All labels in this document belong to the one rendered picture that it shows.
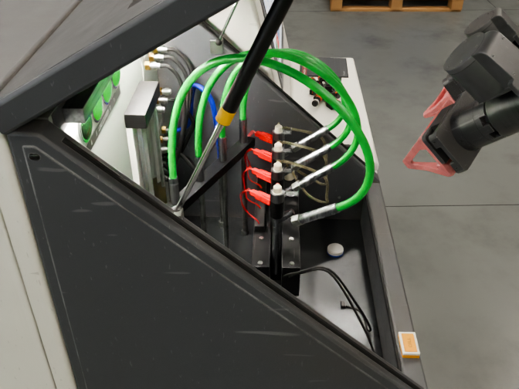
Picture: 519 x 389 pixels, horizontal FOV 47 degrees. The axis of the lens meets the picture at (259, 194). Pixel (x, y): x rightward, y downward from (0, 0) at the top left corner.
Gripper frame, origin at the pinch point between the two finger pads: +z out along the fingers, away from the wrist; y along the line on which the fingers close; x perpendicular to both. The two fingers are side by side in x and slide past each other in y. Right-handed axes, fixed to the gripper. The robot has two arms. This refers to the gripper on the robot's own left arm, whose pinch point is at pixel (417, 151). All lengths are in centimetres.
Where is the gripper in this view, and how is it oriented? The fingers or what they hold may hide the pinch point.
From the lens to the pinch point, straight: 88.2
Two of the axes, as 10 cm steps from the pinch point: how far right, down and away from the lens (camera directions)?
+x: 6.7, 7.2, 1.6
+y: -5.7, 6.4, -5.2
